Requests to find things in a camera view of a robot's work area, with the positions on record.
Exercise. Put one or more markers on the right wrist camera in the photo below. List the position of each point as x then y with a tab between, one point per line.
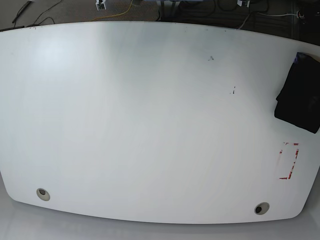
100	5

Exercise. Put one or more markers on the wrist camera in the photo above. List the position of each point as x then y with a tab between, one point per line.
243	3
100	5

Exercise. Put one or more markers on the right table grommet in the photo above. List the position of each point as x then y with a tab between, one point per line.
261	208

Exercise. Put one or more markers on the red tape rectangle marking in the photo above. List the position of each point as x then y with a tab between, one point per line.
287	158

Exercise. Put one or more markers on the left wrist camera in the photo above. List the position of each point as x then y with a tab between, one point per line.
243	3

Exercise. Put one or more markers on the black t-shirt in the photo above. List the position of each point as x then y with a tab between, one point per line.
298	102

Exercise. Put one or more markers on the table grommet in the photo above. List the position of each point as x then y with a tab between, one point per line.
261	208
43	194

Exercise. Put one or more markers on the left table grommet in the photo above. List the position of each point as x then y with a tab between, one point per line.
43	194

